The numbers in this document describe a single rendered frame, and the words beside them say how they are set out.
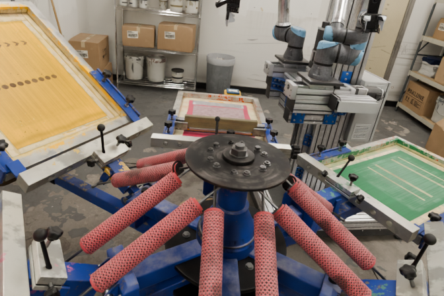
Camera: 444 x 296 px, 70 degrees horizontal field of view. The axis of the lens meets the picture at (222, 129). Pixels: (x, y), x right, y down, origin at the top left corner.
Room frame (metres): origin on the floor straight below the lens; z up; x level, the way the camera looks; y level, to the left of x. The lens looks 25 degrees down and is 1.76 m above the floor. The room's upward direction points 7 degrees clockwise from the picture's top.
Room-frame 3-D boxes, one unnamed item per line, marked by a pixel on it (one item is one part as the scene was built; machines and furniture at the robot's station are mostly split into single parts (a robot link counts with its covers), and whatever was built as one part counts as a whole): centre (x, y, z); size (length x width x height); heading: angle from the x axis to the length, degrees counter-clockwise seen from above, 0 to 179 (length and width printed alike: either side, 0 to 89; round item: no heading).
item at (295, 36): (2.49, -0.47, 1.42); 0.13 x 0.12 x 0.14; 45
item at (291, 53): (2.49, -0.48, 1.31); 0.15 x 0.15 x 0.10
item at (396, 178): (1.29, -0.80, 1.05); 1.08 x 0.61 x 0.23; 124
